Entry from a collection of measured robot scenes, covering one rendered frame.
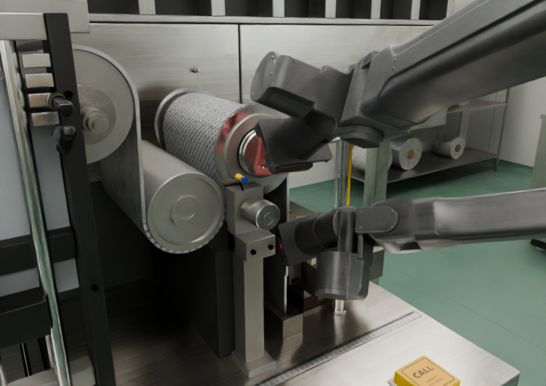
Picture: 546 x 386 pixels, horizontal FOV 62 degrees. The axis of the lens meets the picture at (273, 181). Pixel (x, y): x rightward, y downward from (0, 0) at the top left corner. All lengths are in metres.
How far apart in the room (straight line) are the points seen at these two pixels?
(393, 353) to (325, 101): 0.51
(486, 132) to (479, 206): 5.20
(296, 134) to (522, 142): 5.11
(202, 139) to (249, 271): 0.22
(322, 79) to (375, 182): 1.16
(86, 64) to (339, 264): 0.41
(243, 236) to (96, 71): 0.30
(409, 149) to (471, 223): 3.84
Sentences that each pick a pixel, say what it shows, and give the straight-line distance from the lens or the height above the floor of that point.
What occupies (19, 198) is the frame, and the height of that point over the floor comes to 1.27.
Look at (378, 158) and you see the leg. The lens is 1.61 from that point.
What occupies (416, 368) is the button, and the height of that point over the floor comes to 0.92.
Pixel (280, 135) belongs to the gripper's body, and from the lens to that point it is 0.58.
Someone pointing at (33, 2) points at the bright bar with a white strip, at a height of 1.45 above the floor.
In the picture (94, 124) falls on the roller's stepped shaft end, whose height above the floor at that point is 1.34.
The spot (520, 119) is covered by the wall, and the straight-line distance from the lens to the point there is 5.59.
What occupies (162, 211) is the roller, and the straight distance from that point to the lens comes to 0.67.
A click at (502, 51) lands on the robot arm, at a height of 1.41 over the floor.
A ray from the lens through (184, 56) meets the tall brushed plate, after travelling 0.99.
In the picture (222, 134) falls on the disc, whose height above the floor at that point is 1.28.
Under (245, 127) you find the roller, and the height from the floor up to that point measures 1.29.
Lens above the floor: 1.42
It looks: 18 degrees down
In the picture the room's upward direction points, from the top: straight up
